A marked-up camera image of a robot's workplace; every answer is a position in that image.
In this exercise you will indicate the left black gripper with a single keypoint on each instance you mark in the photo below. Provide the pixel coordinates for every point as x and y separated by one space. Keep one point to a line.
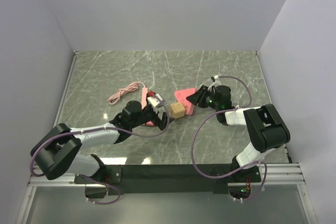
163 123

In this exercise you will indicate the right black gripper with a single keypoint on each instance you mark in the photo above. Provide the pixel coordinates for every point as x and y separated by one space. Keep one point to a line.
198 97

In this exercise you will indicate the wooden cube block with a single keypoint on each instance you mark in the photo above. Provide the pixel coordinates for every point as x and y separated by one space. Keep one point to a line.
177 110

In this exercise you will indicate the pink triangular power strip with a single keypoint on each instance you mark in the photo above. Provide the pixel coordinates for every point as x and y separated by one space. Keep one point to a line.
181 96

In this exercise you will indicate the pink triangular plug adapter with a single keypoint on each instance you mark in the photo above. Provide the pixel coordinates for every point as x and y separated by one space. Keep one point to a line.
149 123

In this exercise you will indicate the pink long power strip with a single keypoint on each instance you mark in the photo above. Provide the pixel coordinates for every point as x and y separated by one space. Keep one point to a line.
143 97

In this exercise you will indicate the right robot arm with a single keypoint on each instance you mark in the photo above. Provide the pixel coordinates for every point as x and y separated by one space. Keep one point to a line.
266 129

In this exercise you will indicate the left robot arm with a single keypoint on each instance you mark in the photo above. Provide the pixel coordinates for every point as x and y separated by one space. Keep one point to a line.
58 152

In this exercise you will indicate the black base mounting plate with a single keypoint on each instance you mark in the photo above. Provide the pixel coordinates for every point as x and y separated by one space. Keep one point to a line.
182 178

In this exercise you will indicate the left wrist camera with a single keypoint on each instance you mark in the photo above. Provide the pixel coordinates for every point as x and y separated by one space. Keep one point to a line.
154 99

